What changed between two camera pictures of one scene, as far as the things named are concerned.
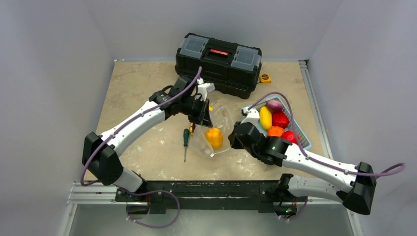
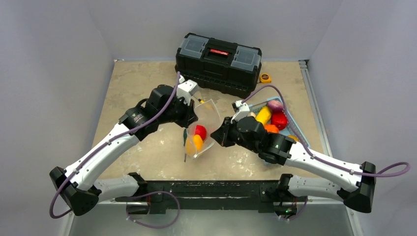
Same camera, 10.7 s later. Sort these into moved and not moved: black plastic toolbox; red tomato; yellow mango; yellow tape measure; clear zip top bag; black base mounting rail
Moved: clear zip top bag; red tomato
Not moved: yellow mango; black base mounting rail; yellow tape measure; black plastic toolbox
